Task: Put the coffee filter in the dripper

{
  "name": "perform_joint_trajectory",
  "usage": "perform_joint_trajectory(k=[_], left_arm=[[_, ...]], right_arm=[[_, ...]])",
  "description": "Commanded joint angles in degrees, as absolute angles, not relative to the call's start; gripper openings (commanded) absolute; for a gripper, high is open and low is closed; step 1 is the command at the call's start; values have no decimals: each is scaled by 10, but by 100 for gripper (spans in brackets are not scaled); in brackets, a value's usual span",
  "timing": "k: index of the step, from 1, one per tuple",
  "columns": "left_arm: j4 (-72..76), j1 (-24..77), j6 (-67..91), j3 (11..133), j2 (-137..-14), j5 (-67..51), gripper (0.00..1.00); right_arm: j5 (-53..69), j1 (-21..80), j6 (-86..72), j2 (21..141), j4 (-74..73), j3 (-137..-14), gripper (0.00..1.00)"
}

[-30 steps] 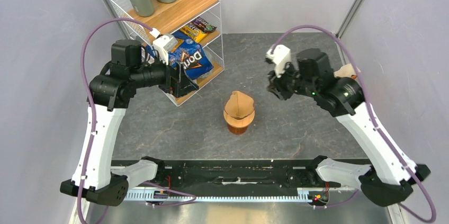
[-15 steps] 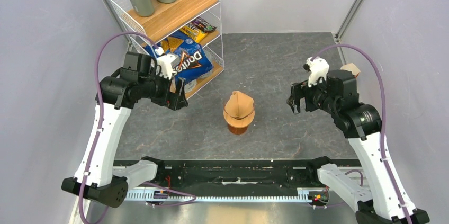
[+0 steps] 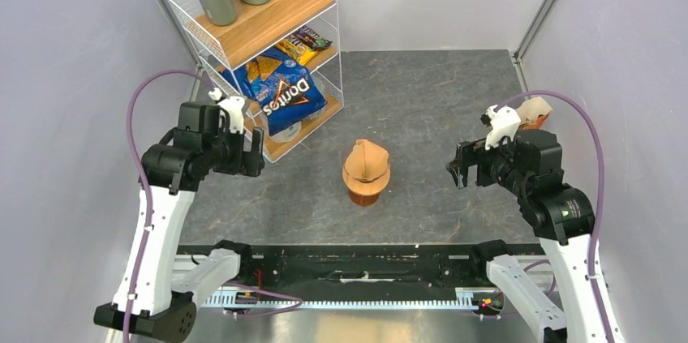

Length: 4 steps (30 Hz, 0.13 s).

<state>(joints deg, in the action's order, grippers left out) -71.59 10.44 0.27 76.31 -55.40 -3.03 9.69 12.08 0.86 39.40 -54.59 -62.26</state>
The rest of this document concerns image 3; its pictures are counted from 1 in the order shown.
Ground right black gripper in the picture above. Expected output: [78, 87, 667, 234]
[445, 127, 531, 195]

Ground brown paper coffee filter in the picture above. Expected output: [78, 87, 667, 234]
[343, 139, 390, 180]

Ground wooden ring dripper holder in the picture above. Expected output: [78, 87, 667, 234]
[342, 168, 391, 196]

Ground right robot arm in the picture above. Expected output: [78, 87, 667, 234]
[446, 130, 625, 342]

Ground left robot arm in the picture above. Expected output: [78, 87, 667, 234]
[93, 96, 264, 342]

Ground coffee filter box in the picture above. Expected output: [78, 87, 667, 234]
[516, 96, 553, 131]

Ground blue Doritos bag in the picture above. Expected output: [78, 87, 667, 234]
[221, 47, 327, 136]

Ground yellow candy bag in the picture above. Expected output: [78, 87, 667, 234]
[275, 36, 319, 66]

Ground brown candy bag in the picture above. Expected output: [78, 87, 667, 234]
[293, 25, 332, 51]

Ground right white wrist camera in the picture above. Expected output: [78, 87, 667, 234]
[480, 105, 521, 150]

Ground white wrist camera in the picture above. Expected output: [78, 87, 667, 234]
[480, 105, 521, 150]
[208, 88, 247, 134]

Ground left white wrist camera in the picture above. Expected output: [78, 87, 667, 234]
[208, 88, 247, 134]

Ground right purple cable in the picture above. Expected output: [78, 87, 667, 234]
[494, 90, 617, 343]

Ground purple cable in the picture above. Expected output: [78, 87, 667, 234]
[122, 70, 216, 343]
[494, 90, 617, 343]

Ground white wire wooden shelf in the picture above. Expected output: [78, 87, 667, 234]
[167, 0, 344, 163]

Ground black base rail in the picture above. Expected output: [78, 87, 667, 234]
[171, 243, 549, 304]

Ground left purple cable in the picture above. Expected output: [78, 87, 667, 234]
[122, 70, 216, 343]

